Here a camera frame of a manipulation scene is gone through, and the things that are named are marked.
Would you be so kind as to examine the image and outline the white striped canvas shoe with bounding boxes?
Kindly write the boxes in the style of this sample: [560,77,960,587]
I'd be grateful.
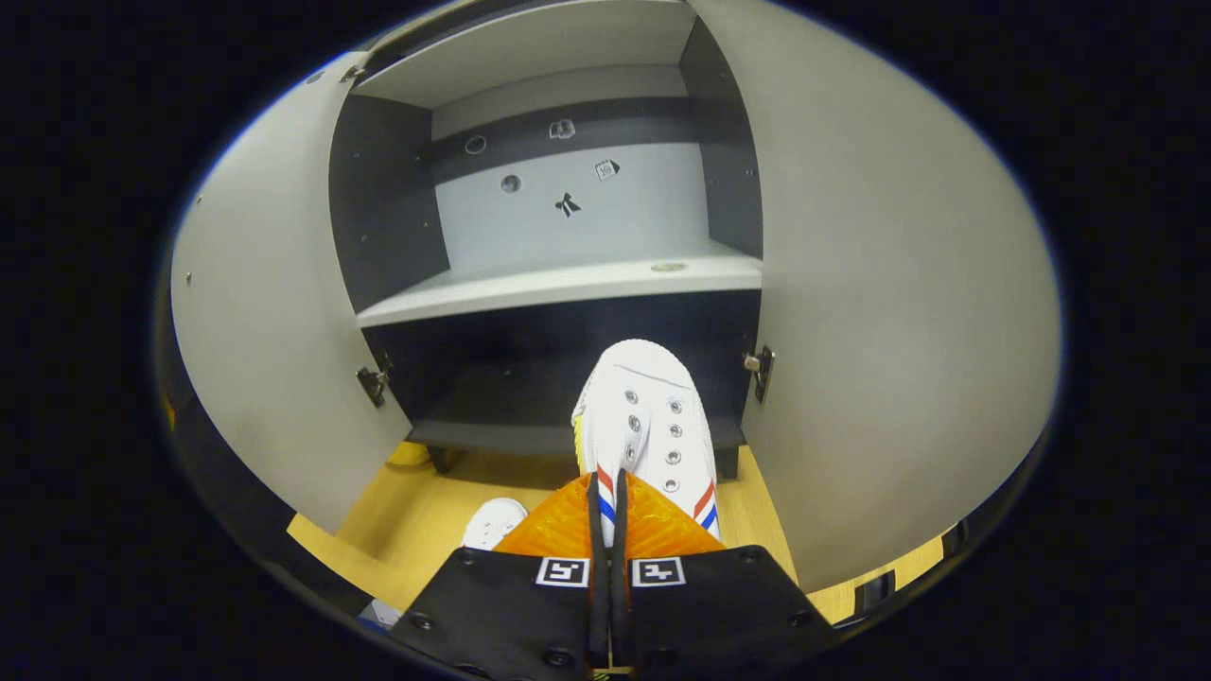
[570,339,722,550]
[461,498,529,551]

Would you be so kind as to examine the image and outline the grey shoe cabinet door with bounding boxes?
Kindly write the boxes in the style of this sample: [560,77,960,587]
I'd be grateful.
[686,0,1062,595]
[170,52,412,535]

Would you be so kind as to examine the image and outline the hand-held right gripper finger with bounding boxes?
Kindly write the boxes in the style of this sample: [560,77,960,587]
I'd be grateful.
[613,471,838,681]
[390,473,614,681]

